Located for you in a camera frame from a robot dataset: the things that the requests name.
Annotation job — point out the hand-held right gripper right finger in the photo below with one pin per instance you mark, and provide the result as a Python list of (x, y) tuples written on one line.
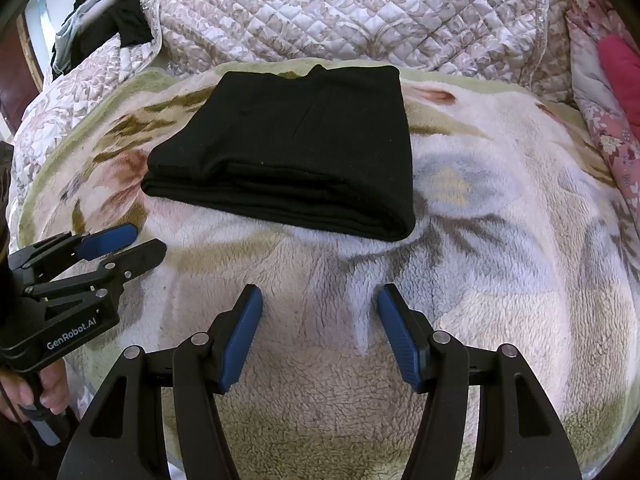
[(400, 340)]

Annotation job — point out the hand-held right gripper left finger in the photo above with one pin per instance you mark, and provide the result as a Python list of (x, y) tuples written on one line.
[(240, 340)]

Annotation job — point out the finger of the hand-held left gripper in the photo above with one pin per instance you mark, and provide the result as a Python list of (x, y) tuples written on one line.
[(107, 240), (140, 257)]

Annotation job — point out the black pants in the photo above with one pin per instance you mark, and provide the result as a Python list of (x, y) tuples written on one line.
[(300, 155)]

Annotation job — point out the person's left hand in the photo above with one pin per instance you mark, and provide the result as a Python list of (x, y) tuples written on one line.
[(52, 385)]

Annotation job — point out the floral fleece blanket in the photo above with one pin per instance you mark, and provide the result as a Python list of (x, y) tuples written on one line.
[(500, 270)]

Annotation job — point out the wooden furniture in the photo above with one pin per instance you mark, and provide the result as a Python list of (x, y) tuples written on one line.
[(30, 55)]

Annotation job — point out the pile of dark clothes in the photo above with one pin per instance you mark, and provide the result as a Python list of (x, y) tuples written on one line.
[(75, 40)]

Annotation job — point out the black garment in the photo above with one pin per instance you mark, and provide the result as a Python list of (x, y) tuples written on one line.
[(130, 15)]

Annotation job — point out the pink floral quilt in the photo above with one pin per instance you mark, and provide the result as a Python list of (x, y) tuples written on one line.
[(605, 125)]

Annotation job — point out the beige quilted bedspread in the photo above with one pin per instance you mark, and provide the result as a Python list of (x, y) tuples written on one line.
[(350, 15)]

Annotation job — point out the red pillow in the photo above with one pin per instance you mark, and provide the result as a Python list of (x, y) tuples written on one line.
[(622, 75)]

